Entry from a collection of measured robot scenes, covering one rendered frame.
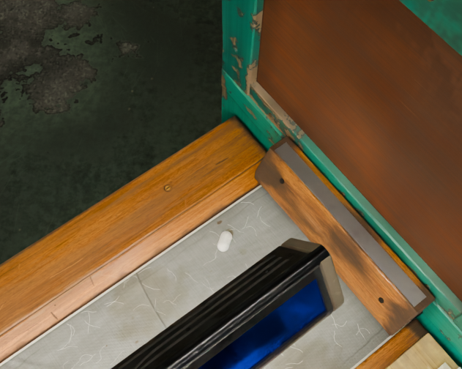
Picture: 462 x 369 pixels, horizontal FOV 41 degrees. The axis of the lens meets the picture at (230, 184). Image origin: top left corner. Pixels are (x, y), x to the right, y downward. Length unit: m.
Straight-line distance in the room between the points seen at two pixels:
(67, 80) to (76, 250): 1.17
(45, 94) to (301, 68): 1.34
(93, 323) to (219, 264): 0.20
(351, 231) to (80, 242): 0.39
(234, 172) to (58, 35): 1.30
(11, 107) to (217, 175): 1.17
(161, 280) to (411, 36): 0.51
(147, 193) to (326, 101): 0.32
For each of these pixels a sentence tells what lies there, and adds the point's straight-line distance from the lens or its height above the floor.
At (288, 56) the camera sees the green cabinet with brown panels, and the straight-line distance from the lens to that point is 0.80.
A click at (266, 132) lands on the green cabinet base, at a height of 0.80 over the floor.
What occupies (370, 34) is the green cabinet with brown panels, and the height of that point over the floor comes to 1.13.
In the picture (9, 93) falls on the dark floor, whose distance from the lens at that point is 2.06.
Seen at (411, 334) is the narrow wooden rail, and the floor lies 0.76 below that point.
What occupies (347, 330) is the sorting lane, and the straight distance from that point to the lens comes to 0.92.
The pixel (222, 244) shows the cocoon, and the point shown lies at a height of 0.76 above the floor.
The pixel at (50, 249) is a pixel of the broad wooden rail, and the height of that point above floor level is 0.76.
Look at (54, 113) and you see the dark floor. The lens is 1.98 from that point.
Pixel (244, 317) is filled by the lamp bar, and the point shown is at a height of 1.11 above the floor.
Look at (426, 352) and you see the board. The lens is 0.90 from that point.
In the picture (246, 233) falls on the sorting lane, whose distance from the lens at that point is 0.94.
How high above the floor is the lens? 1.62
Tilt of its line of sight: 64 degrees down
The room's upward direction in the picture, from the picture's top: 2 degrees clockwise
